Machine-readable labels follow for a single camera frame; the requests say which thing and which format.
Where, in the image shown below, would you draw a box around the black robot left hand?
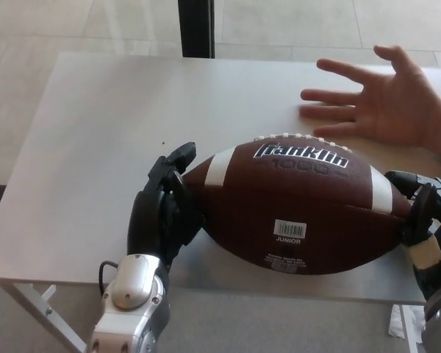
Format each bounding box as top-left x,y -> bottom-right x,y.
126,140 -> 207,268

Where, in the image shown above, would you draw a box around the person's bare open hand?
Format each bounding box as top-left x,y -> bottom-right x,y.
300,44 -> 441,149

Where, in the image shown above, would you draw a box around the brown Franklin junior football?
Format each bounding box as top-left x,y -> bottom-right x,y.
182,132 -> 415,275

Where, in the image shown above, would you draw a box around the crumpled white paper scraps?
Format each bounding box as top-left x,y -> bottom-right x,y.
388,304 -> 427,338

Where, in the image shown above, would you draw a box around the white table leg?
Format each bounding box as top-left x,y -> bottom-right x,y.
404,304 -> 420,353

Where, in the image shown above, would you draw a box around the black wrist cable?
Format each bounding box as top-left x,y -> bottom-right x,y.
97,260 -> 121,296

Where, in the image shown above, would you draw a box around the white table frame with brace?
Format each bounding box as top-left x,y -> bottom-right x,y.
5,282 -> 90,353

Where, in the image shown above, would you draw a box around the black vertical post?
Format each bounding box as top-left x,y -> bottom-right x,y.
179,0 -> 217,59

